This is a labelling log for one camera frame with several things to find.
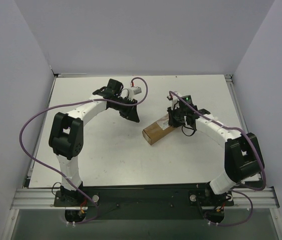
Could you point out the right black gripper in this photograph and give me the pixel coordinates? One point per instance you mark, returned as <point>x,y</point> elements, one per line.
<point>177,118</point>

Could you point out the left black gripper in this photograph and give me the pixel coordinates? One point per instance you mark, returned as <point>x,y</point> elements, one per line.
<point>126,108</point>

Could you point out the brown cardboard express box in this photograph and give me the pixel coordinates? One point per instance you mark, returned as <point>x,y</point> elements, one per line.
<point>157,130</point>

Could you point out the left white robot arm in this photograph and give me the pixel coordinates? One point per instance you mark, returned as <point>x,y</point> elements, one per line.
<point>67,133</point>

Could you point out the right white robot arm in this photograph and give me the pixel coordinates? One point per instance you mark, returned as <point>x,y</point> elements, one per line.
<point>243,162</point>

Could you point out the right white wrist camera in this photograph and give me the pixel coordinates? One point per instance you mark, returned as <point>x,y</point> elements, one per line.
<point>173,98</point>

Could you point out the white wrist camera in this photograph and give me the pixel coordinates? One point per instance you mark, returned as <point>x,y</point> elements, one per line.
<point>173,98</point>
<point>132,91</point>

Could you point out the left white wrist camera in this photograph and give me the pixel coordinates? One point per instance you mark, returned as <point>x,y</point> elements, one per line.
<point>132,91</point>

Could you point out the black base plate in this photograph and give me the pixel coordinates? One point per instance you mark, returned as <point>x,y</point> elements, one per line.
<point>187,201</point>

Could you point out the aluminium frame rail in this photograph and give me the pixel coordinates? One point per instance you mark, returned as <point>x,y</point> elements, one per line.
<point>43,199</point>

